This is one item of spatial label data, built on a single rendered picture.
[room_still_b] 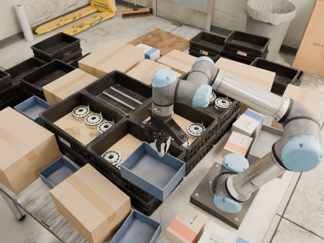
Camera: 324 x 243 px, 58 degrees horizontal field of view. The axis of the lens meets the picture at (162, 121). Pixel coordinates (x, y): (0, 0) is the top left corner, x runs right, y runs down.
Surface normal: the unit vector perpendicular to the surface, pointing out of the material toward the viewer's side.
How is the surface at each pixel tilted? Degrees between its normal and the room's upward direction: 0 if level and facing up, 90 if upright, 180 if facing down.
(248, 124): 0
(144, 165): 1
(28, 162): 90
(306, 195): 0
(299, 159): 86
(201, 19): 90
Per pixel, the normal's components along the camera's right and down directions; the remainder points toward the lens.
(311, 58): -0.54, 0.32
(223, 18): -0.58, 0.55
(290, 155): -0.25, 0.59
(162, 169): -0.01, -0.73
